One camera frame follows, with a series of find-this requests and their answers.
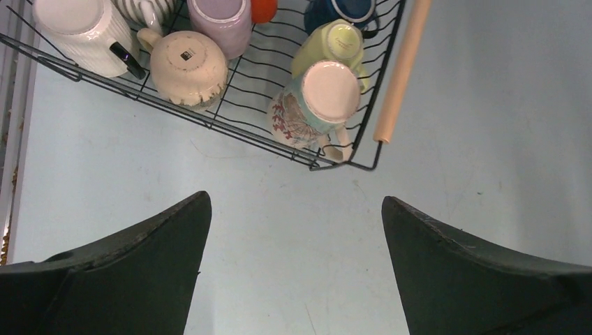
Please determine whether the right wooden rack handle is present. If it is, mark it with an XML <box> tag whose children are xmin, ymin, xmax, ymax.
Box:
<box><xmin>373</xmin><ymin>0</ymin><xmax>432</xmax><ymax>144</ymax></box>

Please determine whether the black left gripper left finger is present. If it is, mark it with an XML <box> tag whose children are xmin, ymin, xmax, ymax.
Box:
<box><xmin>1</xmin><ymin>191</ymin><xmax>212</xmax><ymax>334</ymax></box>

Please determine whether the floral painted ceramic mug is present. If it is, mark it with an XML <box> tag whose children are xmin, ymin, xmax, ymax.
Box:
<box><xmin>267</xmin><ymin>60</ymin><xmax>361</xmax><ymax>163</ymax></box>

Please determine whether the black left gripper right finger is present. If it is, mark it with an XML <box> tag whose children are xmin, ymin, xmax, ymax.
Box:
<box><xmin>381</xmin><ymin>196</ymin><xmax>591</xmax><ymax>334</ymax></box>

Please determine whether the cream speckled mug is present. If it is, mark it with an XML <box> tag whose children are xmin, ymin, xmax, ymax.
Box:
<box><xmin>137</xmin><ymin>28</ymin><xmax>228</xmax><ymax>111</ymax></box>

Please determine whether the white ribbed mug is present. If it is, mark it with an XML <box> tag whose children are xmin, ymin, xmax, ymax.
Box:
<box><xmin>33</xmin><ymin>0</ymin><xmax>146</xmax><ymax>80</ymax></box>

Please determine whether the black wire dish rack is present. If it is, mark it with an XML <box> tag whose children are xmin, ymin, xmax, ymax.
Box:
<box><xmin>1</xmin><ymin>1</ymin><xmax>406</xmax><ymax>171</ymax></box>

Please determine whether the lilac mug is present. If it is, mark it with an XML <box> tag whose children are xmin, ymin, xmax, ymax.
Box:
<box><xmin>187</xmin><ymin>0</ymin><xmax>252</xmax><ymax>60</ymax></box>

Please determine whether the pale yellow mug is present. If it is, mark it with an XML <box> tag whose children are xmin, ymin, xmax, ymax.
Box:
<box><xmin>290</xmin><ymin>19</ymin><xmax>370</xmax><ymax>93</ymax></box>

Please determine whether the orange cup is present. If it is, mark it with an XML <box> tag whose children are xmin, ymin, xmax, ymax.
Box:
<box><xmin>251</xmin><ymin>0</ymin><xmax>278</xmax><ymax>24</ymax></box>

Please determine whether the grey striped mug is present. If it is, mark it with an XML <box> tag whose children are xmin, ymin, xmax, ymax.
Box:
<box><xmin>112</xmin><ymin>0</ymin><xmax>177</xmax><ymax>36</ymax></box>

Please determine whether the dark blue mug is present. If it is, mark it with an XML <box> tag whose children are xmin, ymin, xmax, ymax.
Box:
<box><xmin>304</xmin><ymin>0</ymin><xmax>380</xmax><ymax>38</ymax></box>

